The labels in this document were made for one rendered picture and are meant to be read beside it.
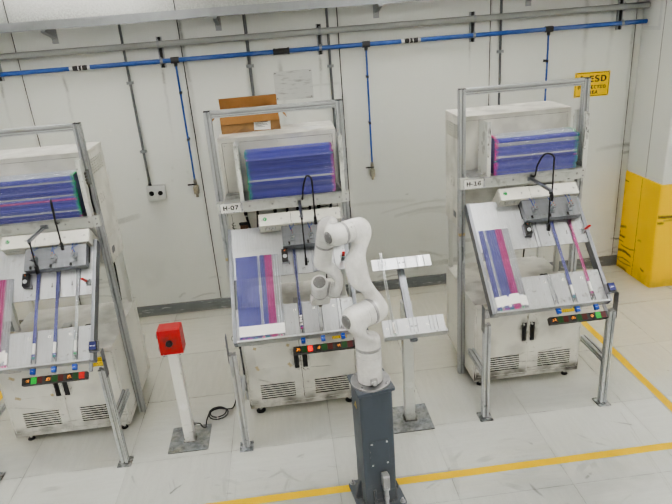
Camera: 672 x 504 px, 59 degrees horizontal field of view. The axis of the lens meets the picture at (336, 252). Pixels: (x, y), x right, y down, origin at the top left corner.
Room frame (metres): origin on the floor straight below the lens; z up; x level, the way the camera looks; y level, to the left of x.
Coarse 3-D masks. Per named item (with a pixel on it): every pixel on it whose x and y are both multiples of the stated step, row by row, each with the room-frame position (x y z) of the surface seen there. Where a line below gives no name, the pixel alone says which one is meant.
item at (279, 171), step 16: (304, 144) 3.47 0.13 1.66; (320, 144) 3.43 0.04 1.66; (256, 160) 3.34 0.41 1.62; (272, 160) 3.34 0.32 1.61; (288, 160) 3.35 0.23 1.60; (304, 160) 3.36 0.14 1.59; (320, 160) 3.37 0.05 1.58; (256, 176) 3.34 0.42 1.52; (272, 176) 3.34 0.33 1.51; (288, 176) 3.35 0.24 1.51; (304, 176) 3.36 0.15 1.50; (320, 176) 3.36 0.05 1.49; (256, 192) 3.34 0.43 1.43; (272, 192) 3.34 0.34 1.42; (288, 192) 3.35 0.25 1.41; (304, 192) 3.36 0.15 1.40; (320, 192) 3.36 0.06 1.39
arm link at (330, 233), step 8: (328, 216) 2.62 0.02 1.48; (320, 224) 2.62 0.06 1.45; (328, 224) 2.49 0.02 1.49; (336, 224) 2.47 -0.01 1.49; (344, 224) 2.48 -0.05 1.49; (320, 232) 2.61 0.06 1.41; (328, 232) 2.44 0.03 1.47; (336, 232) 2.43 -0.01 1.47; (344, 232) 2.44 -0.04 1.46; (320, 240) 2.62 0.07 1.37; (328, 240) 2.44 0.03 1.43; (336, 240) 2.42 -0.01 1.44; (344, 240) 2.44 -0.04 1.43; (328, 248) 2.63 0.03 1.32
